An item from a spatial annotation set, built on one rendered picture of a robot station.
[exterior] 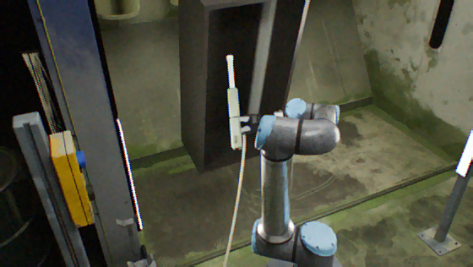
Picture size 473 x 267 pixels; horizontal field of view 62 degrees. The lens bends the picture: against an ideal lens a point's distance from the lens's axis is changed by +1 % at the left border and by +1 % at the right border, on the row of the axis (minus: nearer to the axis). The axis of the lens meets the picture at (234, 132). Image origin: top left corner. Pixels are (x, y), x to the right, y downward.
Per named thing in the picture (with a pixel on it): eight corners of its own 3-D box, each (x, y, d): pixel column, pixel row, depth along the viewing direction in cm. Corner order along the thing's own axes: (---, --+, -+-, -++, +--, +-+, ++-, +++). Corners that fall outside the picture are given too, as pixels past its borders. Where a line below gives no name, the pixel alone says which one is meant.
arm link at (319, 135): (342, 127, 116) (340, 101, 181) (300, 122, 119) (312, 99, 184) (336, 165, 119) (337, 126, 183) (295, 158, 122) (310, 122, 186)
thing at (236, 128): (248, 154, 209) (240, 146, 187) (239, 155, 209) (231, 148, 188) (241, 68, 220) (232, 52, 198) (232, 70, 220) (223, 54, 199)
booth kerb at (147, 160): (114, 177, 327) (111, 165, 319) (114, 175, 328) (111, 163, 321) (371, 106, 418) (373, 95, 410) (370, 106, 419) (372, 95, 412)
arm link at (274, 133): (290, 269, 166) (301, 138, 116) (250, 260, 170) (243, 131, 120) (296, 238, 177) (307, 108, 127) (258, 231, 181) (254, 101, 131)
